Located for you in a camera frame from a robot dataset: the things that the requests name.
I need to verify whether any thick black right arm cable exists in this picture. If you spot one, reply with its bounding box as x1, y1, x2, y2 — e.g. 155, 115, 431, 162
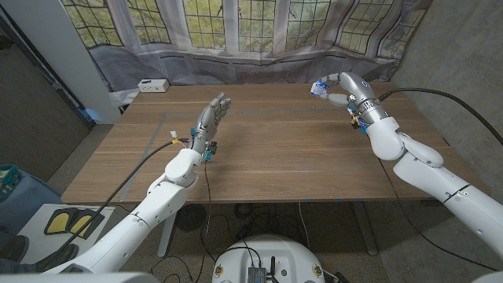
377, 86, 503, 146

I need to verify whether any white square pillar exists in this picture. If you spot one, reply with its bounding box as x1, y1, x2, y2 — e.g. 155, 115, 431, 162
0, 0, 121, 125

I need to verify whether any black floor cable bundle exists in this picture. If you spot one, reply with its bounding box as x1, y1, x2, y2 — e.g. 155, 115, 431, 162
233, 202, 299, 237

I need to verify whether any yellow black foot pedal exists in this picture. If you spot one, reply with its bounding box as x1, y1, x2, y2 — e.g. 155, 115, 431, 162
43, 208, 76, 236
69, 209, 106, 240

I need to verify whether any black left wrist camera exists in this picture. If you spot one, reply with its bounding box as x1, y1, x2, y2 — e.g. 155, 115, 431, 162
203, 140, 218, 162

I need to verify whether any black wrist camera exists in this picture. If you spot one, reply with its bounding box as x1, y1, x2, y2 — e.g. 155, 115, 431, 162
203, 140, 218, 162
351, 113, 369, 134

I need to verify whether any grey table leg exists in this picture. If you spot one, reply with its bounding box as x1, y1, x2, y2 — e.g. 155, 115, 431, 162
351, 200, 379, 256

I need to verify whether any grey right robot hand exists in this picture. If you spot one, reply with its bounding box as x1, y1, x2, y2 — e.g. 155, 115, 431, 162
310, 72, 390, 125

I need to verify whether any blue padded seat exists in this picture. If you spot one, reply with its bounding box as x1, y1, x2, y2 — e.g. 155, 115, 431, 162
0, 168, 64, 237

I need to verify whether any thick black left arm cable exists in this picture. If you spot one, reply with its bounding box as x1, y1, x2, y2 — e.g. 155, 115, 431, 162
39, 138, 190, 270

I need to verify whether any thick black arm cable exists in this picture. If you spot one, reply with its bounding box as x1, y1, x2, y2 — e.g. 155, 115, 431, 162
39, 138, 190, 270
377, 86, 503, 146

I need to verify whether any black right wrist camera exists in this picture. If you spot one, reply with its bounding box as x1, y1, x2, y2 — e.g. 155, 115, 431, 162
351, 113, 369, 134

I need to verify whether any teal plastic basket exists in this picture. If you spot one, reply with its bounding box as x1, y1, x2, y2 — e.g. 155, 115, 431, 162
0, 164, 23, 201

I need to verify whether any printed window backdrop cloth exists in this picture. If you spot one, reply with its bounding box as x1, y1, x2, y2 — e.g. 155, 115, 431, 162
61, 0, 433, 94

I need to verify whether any thin black left wrist cable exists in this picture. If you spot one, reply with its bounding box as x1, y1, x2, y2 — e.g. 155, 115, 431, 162
192, 160, 213, 283

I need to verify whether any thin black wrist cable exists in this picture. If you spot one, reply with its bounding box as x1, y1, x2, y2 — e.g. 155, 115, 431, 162
192, 160, 213, 283
376, 156, 499, 272

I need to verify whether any white power outlet box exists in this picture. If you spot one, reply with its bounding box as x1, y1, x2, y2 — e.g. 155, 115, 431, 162
137, 78, 171, 94

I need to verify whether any white floor cable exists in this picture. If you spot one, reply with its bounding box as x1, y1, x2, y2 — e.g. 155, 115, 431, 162
297, 202, 311, 251

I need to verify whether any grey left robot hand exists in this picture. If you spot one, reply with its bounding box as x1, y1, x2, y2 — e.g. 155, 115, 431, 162
187, 92, 232, 153

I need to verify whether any grey metal computer box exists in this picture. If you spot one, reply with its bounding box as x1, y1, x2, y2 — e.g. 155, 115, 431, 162
247, 266, 268, 283

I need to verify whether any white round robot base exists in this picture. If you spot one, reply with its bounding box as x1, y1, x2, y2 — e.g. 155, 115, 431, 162
211, 234, 326, 283

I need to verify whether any white table leg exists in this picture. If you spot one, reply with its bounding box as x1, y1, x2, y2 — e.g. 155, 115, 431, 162
157, 211, 178, 259

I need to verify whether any white floor board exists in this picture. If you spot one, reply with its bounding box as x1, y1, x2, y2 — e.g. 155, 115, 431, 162
17, 203, 117, 265

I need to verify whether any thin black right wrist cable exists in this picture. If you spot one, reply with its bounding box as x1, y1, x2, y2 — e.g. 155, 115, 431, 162
376, 156, 499, 272

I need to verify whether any black round floor fan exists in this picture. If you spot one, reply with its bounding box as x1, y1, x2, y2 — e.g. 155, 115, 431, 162
175, 204, 207, 233

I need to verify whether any black shoe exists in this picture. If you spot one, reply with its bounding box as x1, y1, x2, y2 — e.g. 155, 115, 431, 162
0, 234, 29, 263
34, 243, 79, 273

